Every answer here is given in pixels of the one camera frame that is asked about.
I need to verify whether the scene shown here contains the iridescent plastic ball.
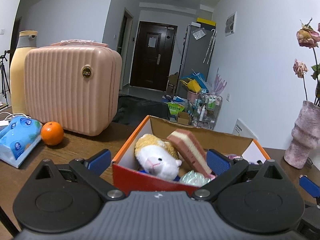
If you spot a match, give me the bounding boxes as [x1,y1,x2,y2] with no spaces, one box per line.
[179,171,211,187]

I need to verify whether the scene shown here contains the purple textured vase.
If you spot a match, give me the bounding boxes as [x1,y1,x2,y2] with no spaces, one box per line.
[284,101,319,169]

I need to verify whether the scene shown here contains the blue tissue pack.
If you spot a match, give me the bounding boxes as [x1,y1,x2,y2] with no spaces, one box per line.
[1,115,42,168]

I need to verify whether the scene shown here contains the yellow box on fridge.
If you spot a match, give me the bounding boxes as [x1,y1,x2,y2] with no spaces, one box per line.
[196,17,216,27]

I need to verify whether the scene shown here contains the pink layered sponge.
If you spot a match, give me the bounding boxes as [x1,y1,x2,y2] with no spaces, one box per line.
[167,129,214,179]

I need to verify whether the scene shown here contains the white charger with cable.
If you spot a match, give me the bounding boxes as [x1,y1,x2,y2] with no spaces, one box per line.
[0,112,29,129]

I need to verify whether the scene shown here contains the pink satin scrunchie bow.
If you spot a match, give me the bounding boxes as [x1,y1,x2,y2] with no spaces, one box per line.
[227,154,241,160]

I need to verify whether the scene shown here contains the red cardboard pumpkin box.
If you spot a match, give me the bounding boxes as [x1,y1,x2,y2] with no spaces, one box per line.
[112,115,269,194]

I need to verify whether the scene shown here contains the yellow thermos bottle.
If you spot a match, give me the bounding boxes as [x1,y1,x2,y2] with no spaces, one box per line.
[10,30,37,114]

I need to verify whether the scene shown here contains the white yellow plush hamster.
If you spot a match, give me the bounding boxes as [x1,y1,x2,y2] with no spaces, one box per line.
[134,134,182,179]

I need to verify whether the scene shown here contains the pink ribbed suitcase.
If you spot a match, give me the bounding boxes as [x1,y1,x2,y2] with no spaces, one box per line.
[24,40,122,136]

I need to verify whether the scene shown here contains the dark brown door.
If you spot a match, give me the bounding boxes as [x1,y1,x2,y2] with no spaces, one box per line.
[129,21,177,92]

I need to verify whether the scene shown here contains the grey refrigerator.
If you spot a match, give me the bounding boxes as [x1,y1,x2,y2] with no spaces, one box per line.
[176,23,216,98]

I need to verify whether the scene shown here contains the orange tangerine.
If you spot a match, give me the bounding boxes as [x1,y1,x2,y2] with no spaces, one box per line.
[41,121,64,146]

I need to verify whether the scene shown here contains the wire storage cart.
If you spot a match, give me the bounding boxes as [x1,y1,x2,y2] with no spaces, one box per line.
[191,93,222,131]

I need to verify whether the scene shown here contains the dried pink roses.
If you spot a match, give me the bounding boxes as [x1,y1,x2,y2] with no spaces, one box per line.
[293,17,319,107]

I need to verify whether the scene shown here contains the black tripod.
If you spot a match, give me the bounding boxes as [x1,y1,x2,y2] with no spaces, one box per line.
[0,50,11,106]

